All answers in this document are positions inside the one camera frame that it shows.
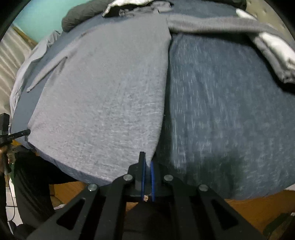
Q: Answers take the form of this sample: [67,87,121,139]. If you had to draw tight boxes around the grey quilted sweater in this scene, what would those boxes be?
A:
[26,11,295,187]

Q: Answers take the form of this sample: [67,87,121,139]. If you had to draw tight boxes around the folded white grey clothes stack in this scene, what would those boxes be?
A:
[235,8,294,84]

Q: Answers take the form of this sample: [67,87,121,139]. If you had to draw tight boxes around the beige striped curtain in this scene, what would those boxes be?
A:
[0,27,32,114]

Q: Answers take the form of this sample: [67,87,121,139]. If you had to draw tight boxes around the light grey blanket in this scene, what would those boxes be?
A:
[10,30,61,117]

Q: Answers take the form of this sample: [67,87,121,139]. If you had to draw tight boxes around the blue patterned bed sheet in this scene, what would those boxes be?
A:
[10,0,295,201]

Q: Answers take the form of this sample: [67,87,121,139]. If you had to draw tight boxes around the dark grey rolled duvet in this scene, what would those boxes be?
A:
[62,0,112,32]

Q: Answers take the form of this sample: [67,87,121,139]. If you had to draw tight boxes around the white black garment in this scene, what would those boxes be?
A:
[102,0,152,18]

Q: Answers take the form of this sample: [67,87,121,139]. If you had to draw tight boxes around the grey knit garment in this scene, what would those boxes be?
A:
[119,1,173,17]

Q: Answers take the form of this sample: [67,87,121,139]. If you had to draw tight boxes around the cream tufted headboard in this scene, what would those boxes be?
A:
[246,0,291,35]

